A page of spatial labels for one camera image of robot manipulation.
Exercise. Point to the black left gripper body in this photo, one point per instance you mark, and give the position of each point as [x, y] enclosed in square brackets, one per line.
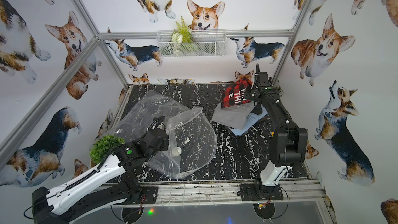
[158, 129]

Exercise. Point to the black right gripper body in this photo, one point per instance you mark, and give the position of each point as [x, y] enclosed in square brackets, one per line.
[249, 92]

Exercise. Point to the red garment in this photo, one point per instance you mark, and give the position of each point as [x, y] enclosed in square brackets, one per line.
[235, 95]

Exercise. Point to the light blue shirt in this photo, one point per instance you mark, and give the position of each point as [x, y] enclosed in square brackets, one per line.
[258, 113]

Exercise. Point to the grey shirt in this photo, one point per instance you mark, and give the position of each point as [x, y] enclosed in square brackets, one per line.
[234, 116]

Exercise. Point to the clear plastic vacuum bag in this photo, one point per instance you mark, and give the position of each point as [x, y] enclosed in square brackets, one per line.
[187, 128]

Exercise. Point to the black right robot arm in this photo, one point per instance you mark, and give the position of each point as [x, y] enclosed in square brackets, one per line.
[288, 144]

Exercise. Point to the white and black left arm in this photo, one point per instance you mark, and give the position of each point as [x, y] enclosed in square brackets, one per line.
[104, 185]

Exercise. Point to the white bag valve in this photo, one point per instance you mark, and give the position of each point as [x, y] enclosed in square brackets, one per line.
[176, 151]

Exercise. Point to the green potted plant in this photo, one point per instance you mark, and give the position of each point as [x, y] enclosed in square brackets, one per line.
[103, 146]

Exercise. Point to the fern and white flower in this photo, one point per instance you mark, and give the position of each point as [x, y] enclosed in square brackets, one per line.
[181, 39]

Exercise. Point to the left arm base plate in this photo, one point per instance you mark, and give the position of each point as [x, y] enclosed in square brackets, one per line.
[148, 195]

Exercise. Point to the white wire wall basket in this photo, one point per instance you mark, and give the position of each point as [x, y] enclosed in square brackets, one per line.
[194, 44]

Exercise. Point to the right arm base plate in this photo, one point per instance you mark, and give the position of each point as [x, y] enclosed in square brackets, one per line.
[258, 192]

